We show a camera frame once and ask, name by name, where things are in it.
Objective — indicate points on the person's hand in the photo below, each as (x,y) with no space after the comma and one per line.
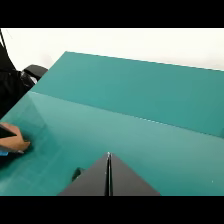
(13,142)

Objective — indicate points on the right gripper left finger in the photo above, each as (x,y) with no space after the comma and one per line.
(93,181)

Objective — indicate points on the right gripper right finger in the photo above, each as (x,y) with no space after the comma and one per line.
(126,181)

